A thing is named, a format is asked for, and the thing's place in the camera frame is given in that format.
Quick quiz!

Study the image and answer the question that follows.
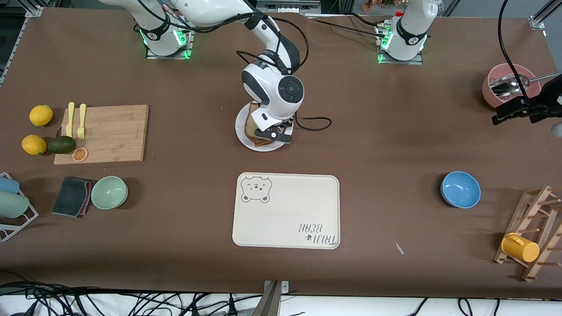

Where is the brown bread slice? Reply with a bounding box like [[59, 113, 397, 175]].
[[250, 134, 281, 147], [245, 102, 265, 140]]

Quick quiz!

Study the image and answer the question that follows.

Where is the white round plate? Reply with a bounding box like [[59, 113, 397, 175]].
[[235, 105, 294, 152]]

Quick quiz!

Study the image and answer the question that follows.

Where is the pink bowl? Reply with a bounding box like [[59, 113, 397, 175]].
[[482, 63, 541, 109]]

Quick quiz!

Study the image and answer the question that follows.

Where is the metal ladle spoon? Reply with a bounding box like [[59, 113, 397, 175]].
[[490, 72, 560, 98]]

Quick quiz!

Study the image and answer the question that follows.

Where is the blue bowl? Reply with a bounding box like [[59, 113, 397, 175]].
[[440, 171, 481, 209]]

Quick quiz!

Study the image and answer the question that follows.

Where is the wooden peg rack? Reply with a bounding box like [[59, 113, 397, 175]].
[[493, 185, 562, 282]]

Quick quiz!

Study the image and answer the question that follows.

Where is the yellow mug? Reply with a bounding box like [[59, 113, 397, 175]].
[[501, 233, 540, 263]]

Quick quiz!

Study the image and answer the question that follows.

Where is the cream bear print tray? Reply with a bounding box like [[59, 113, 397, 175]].
[[232, 172, 341, 250]]

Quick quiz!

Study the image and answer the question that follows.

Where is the wooden cutting board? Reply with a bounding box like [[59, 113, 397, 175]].
[[54, 104, 149, 165]]

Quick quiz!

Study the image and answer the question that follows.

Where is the pale green bowl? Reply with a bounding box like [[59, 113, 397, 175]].
[[91, 176, 129, 210]]

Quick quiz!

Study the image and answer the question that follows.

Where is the yellow plastic fork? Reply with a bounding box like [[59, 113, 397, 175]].
[[77, 104, 87, 140]]

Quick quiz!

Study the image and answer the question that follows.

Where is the grey folded cloth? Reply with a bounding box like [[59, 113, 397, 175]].
[[51, 176, 95, 218]]

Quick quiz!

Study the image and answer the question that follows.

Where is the dark green avocado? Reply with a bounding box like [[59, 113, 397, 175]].
[[47, 136, 76, 154]]

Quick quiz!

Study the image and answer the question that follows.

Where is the yellow lemon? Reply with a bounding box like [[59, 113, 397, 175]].
[[22, 135, 47, 156], [29, 105, 54, 127]]

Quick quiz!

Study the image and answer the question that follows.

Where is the pale green cup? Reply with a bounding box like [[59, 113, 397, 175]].
[[0, 191, 30, 219]]

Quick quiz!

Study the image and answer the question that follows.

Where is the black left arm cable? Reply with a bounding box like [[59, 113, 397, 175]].
[[497, 0, 545, 110]]

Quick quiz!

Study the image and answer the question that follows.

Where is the aluminium frame rail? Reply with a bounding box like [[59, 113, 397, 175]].
[[529, 0, 562, 30], [0, 4, 44, 84]]

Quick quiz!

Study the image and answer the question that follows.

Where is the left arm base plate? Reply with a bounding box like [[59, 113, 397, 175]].
[[375, 22, 423, 65]]

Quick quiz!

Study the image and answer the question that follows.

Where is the black cable on table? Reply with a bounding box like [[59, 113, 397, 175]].
[[307, 14, 388, 40]]

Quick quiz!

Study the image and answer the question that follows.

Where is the grey metal mount post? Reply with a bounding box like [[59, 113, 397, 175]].
[[252, 280, 290, 316]]

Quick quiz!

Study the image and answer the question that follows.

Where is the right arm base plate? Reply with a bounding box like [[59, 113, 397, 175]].
[[146, 18, 196, 60]]

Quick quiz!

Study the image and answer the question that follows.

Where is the white wire rack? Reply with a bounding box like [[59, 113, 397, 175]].
[[0, 172, 39, 243]]

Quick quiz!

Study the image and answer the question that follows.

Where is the black cable bundle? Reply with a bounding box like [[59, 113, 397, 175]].
[[0, 281, 264, 316]]

